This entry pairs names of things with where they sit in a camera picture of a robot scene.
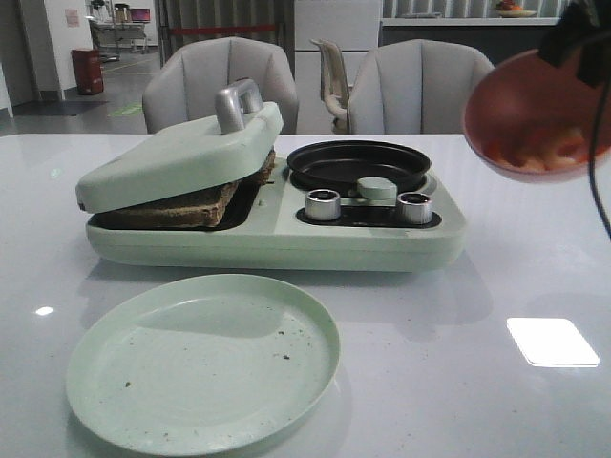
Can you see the left silver control knob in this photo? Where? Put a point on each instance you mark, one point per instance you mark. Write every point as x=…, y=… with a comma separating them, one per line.
x=323, y=205

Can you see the pink bowl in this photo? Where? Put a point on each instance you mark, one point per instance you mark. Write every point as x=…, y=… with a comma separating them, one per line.
x=522, y=100

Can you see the green breakfast maker base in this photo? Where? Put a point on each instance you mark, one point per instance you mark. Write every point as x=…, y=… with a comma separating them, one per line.
x=272, y=237

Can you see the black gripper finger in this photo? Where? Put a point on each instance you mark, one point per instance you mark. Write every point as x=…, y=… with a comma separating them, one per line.
x=583, y=26

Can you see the beige office chair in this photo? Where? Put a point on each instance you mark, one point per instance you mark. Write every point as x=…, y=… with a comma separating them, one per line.
x=335, y=89

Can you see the left grey upholstered chair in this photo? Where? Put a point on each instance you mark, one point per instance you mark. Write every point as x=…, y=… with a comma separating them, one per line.
x=185, y=87

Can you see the grey upholstered chair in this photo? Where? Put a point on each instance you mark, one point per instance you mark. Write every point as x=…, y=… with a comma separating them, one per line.
x=185, y=87
x=415, y=87

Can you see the white cabinet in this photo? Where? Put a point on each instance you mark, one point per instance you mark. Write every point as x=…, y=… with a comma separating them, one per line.
x=353, y=26

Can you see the silver control knob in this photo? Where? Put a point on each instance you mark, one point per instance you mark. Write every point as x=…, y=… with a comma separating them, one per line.
x=323, y=205
x=413, y=208

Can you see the fruit plate on counter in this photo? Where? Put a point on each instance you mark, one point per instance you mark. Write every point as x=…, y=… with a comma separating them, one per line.
x=510, y=9

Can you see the bread slice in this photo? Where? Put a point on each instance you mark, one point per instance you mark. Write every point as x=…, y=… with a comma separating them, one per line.
x=261, y=177
x=201, y=208

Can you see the green breakfast maker lid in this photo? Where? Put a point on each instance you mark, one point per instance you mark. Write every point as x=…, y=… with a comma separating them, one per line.
x=181, y=159

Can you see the red trash bin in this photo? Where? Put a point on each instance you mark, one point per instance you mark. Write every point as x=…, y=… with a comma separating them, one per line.
x=87, y=71

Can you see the right grey upholstered chair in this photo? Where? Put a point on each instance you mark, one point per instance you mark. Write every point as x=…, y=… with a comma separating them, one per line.
x=415, y=87

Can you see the cooked shrimp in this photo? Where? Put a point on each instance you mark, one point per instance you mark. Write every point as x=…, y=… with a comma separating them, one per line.
x=519, y=159
x=560, y=149

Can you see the black round frying pan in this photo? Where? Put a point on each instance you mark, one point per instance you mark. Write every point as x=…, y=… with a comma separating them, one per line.
x=338, y=164

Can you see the right silver control knob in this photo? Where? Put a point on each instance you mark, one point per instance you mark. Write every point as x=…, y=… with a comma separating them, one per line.
x=413, y=208

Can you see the light green plate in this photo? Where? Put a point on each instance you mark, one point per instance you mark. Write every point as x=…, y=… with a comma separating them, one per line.
x=203, y=365

